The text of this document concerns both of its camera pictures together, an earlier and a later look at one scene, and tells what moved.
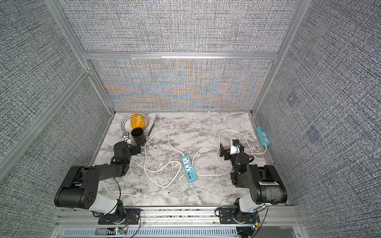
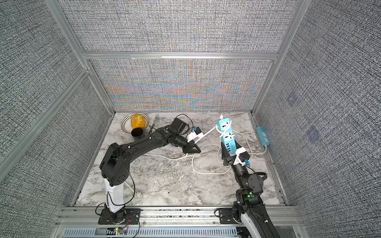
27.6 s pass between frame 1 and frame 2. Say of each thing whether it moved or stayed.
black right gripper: stayed
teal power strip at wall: stayed
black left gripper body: moved
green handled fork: stayed
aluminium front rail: stayed
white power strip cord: moved
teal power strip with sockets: moved
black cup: stayed
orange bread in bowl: stayed
